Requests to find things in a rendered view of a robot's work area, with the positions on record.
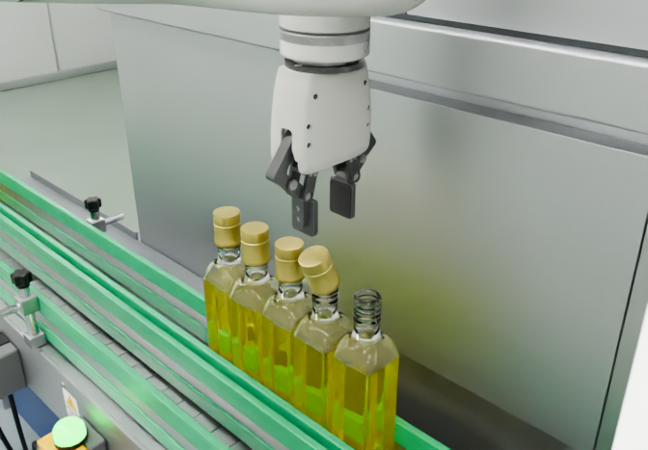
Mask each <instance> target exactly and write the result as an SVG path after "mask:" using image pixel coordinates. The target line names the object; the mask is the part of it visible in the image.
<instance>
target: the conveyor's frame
mask: <svg viewBox="0 0 648 450"><path fill-rule="evenodd" d="M26 331H27V326H26V323H25V322H24V321H23V320H21V319H20V318H19V317H18V316H17V315H16V314H15V313H13V314H11V315H8V316H6V317H3V318H1V319H0V332H2V333H3V334H4V335H5V336H6V337H7V338H8V339H9V340H10V342H11V343H13V344H14V345H15V347H16V348H17V349H18V351H19V355H20V359H21V363H22V367H23V371H24V375H25V380H26V383H27V385H28V386H29V387H30V388H31V389H32V390H33V391H34V392H35V393H36V394H37V395H38V396H39V397H40V399H41V400H42V401H43V402H44V403H45V404H46V405H47V406H48V407H49V408H50V409H51V410H52V411H53V412H54V413H55V414H56V415H57V416H58V417H59V418H60V419H63V418H65V417H69V416H76V417H80V416H82V417H83V418H84V419H85V420H86V421H87V422H88V423H89V424H90V425H91V426H92V427H93V428H94V429H95V430H96V431H97V432H98V433H99V434H100V435H101V436H103V437H104V439H105V441H106V447H107V450H164V449H163V448H162V447H161V446H160V445H159V444H157V442H155V441H154V440H153V439H152V438H151V437H150V436H149V435H148V434H146V433H145V432H144V431H143V430H142V429H141V428H140V427H139V426H138V425H137V424H136V423H134V422H133V421H132V420H131V419H130V418H129V417H128V416H127V415H126V414H125V413H123V412H122V411H121V410H120V409H119V408H118V407H117V406H116V405H115V404H114V403H112V402H111V400H109V399H108V398H107V397H106V396H105V395H104V394H103V393H102V392H100V391H99V390H98V389H97V388H96V387H95V386H94V385H93V384H92V383H91V382H89V381H88V380H87V379H86V378H85V377H84V376H83V375H82V374H81V373H80V372H79V371H77V370H76V369H75V368H74V367H73V366H72V365H71V364H70V363H69V362H68V361H66V360H65V359H64V358H63V357H62V356H61V355H60V354H59V353H58V352H57V351H55V350H54V349H53V348H52V347H51V346H50V345H49V344H48V343H46V344H44V345H42V346H43V347H44V349H42V351H41V352H39V351H38V350H37V349H34V350H32V349H31V348H30V347H29V346H28V345H27V344H26V343H25V341H24V336H23V333H25V332H26ZM0 406H1V408H2V409H3V410H6V409H8V408H10V407H11V405H10V402H9V398H8V396H7V397H5V398H3V399H1V400H0Z"/></svg>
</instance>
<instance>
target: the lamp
mask: <svg viewBox="0 0 648 450"><path fill-rule="evenodd" d="M52 435H53V442H54V446H55V447H56V448H57V449H58V450H74V449H76V448H78V447H80V446H81V445H83V444H84V443H85V441H86V440H87V437H88V434H87V430H86V427H85V423H84V421H83V420H82V419H80V418H78V417H76V416H69V417H65V418H63V419H61V420H60V421H58V422H57V423H56V425H55V426H54V428H53V431H52Z"/></svg>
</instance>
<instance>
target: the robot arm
mask: <svg viewBox="0 0 648 450"><path fill-rule="evenodd" d="M424 1H425V0H0V2H24V3H65V4H163V5H183V6H195V7H204V8H212V9H221V10H229V11H239V12H247V13H268V14H278V15H279V32H280V54H281V55H282V56H284V65H283V66H279V68H278V73H277V77H276V83H275V89H274V95H273V105H272V120H271V155H272V162H271V164H270V166H269V168H268V170H267V172H266V174H265V177H266V179H268V180H270V181H271V182H273V183H275V184H277V185H279V186H280V187H281V188H282V189H284V190H285V191H286V193H287V194H288V195H290V196H291V206H292V226H293V228H294V229H297V230H299V231H301V232H303V233H305V234H307V235H309V236H310V237H313V236H315V235H317V232H318V202H317V200H316V199H313V194H314V189H315V183H316V178H317V174H318V172H319V171H322V170H325V169H327V168H330V167H333V169H334V173H335V175H336V176H331V180H330V210H331V211H332V212H334V213H336V214H339V215H340V216H342V217H344V218H347V219H352V218H354V217H355V202H356V184H355V183H357V182H358V181H359V180H360V178H361V173H360V170H361V168H362V166H363V165H364V163H365V160H366V156H367V155H368V154H369V152H370V151H371V150H372V149H373V147H374V146H375V144H376V139H375V138H374V136H373V135H372V133H371V131H370V125H371V107H370V88H369V79H368V71H367V65H366V60H365V57H366V56H368V55H369V49H370V19H371V17H372V16H387V15H395V14H400V13H406V12H408V11H410V10H412V9H414V8H416V7H417V6H419V5H420V4H422V3H423V2H424ZM289 165H290V168H289V173H288V175H287V169H288V167H289ZM301 174H302V175H305V179H304V184H303V185H302V184H301V183H299V181H300V176H301Z"/></svg>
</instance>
